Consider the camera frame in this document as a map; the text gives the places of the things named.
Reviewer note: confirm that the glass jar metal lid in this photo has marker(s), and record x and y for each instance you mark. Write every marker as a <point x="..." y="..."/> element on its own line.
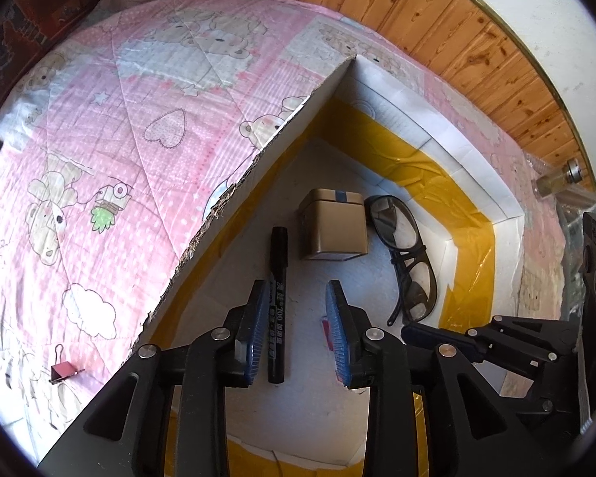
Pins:
<point x="551" y="184"/>

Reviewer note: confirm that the wooden wall panelling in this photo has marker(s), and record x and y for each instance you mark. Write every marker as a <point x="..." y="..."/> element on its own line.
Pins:
<point x="452" y="35"/>

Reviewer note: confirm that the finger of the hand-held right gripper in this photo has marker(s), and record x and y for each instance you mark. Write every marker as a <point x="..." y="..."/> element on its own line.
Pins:
<point x="526" y="335"/>
<point x="437" y="337"/>

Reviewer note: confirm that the red staple box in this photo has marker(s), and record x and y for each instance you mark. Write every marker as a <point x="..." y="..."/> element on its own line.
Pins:
<point x="325" y="330"/>

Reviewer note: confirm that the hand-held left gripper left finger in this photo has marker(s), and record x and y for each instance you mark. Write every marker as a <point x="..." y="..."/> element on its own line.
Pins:
<point x="257" y="338"/>

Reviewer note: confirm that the dark red robot toy box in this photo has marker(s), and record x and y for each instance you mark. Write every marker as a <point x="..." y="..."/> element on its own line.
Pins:
<point x="30" y="20"/>

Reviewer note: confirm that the pink printed blanket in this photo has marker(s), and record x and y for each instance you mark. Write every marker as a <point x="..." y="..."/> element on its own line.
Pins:
<point x="129" y="109"/>

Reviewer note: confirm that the gold tin box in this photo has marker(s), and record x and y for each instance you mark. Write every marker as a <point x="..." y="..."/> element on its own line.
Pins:
<point x="333" y="228"/>

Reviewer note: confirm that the white cardboard box yellow tape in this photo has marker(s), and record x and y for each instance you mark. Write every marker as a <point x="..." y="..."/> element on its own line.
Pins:
<point x="303" y="278"/>

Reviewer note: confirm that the pink binder clip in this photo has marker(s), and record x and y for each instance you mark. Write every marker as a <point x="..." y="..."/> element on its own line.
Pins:
<point x="64" y="371"/>

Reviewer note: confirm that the black frame glasses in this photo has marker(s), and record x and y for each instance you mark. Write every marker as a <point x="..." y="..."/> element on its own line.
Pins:
<point x="392" y="218"/>

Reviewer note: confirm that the black marker pen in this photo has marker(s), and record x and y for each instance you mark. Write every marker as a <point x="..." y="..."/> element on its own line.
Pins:
<point x="278" y="268"/>

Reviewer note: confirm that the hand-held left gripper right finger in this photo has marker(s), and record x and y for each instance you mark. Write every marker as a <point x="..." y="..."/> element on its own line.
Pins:
<point x="337" y="338"/>

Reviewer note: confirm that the clear plastic bag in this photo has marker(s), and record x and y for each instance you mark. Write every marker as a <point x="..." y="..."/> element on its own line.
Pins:
<point x="571" y="238"/>

